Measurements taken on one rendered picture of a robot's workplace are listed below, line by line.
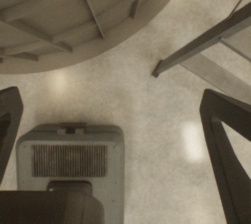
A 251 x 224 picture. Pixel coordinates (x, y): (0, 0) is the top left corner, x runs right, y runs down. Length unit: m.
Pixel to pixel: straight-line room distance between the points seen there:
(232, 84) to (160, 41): 0.47
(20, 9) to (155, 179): 1.18
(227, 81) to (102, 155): 0.67
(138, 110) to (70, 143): 0.44
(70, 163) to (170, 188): 0.66
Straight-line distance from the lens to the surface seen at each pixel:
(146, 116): 1.36
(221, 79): 1.12
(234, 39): 0.80
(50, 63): 1.35
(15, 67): 1.42
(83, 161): 1.15
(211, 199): 1.63
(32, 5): 0.59
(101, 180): 1.18
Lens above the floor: 1.32
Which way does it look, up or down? 84 degrees down
